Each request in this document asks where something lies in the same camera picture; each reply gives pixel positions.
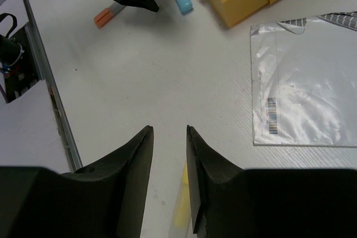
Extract yellow pastel highlighter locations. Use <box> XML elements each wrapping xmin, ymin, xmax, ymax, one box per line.
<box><xmin>168</xmin><ymin>163</ymin><xmax>191</xmax><ymax>237</ymax></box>

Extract white booklet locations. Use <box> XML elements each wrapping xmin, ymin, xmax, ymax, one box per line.
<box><xmin>250</xmin><ymin>12</ymin><xmax>356</xmax><ymax>147</ymax></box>

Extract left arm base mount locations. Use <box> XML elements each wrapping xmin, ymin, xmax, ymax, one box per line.
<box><xmin>1</xmin><ymin>13</ymin><xmax>39</xmax><ymax>103</ymax></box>

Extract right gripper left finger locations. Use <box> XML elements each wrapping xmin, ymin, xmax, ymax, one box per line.
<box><xmin>61</xmin><ymin>125</ymin><xmax>154</xmax><ymax>237</ymax></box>

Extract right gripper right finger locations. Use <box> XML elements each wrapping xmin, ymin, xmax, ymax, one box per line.
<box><xmin>186</xmin><ymin>125</ymin><xmax>245</xmax><ymax>237</ymax></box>

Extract orange pastel highlighter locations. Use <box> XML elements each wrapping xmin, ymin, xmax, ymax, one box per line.
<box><xmin>94</xmin><ymin>3</ymin><xmax>125</xmax><ymax>28</ymax></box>

